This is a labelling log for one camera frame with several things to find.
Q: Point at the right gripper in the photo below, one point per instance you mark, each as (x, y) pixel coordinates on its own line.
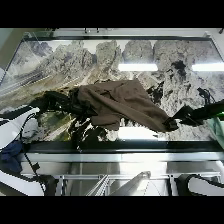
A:
(188, 116)

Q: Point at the brown shirt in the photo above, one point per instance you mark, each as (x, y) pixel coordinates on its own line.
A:
(123, 101)

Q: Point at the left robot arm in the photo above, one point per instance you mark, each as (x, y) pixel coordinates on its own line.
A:
(13, 125)

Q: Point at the green garment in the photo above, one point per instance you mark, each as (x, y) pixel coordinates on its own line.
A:
(218, 130)

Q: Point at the blue garment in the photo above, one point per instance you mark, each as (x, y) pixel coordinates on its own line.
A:
(10, 155)

